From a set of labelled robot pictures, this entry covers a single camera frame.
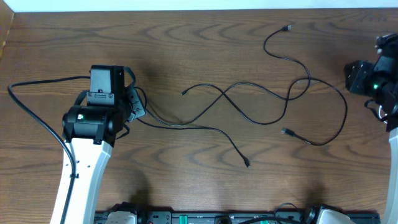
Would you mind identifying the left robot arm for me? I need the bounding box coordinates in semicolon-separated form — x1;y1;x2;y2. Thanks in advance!
51;65;145;223

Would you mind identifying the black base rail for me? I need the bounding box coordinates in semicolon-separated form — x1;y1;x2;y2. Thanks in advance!
93;202;381;224

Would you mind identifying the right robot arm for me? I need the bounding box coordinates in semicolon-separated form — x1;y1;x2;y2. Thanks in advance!
344;33;397;224

